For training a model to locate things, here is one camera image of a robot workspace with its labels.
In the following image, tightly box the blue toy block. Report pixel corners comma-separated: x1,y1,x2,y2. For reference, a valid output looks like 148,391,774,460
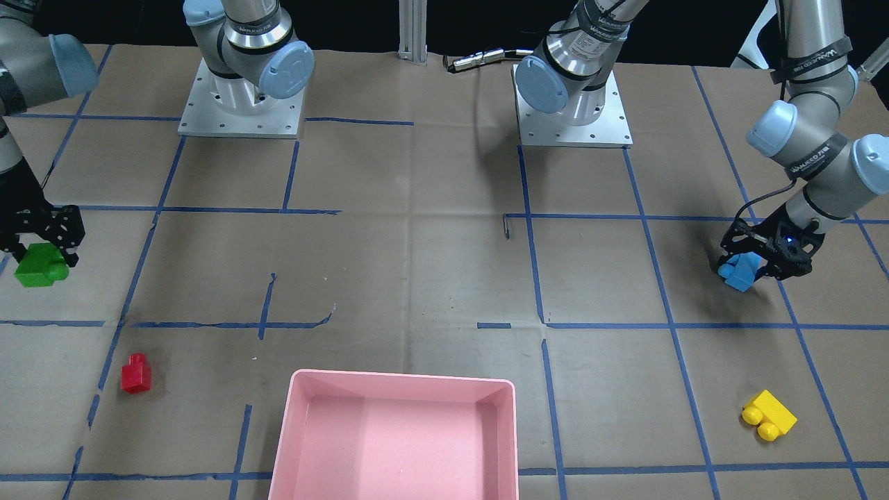
717,252,763,292

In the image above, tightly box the metal cable connector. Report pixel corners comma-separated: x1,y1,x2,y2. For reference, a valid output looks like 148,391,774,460
442,48,533,75

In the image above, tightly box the pink plastic box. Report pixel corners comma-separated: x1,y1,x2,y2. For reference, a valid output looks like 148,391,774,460
269,368,520,499

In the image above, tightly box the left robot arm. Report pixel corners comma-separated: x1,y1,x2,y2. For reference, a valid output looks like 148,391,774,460
514,1,887,291

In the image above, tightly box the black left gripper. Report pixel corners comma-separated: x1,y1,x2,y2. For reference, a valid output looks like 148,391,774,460
715,208,824,282

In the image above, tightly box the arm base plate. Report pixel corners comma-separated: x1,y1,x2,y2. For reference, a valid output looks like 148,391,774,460
513,73,634,148
178,60,307,140

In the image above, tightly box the red toy block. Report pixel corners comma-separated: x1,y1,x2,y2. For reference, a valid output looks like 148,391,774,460
120,353,152,394

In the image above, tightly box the green toy block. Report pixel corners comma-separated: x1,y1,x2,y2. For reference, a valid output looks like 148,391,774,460
14,242,69,288

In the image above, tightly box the yellow toy block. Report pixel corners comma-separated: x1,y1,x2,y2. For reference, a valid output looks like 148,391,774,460
740,390,798,442

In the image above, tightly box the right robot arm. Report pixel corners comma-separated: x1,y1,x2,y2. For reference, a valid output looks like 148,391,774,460
1,1,315,281

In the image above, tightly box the aluminium frame post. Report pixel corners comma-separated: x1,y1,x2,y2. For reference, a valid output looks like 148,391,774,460
397,0,428,66

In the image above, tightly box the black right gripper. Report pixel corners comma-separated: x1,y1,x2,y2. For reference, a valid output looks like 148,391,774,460
1,160,85,268

